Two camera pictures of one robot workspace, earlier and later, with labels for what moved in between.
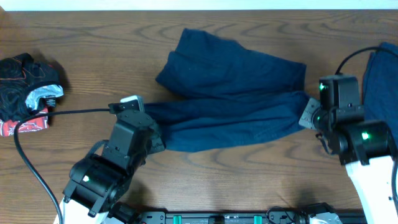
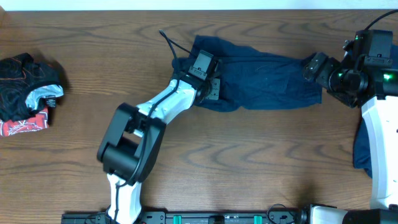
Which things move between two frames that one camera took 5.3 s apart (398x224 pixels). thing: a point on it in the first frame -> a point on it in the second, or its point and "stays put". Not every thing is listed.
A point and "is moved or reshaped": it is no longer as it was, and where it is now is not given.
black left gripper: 154,137 -> 213,89
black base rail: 250,217 stays put
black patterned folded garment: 27,87 stays put
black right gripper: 311,106 -> 329,64
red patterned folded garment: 38,122 stays put
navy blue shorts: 234,96 is moved or reshaped
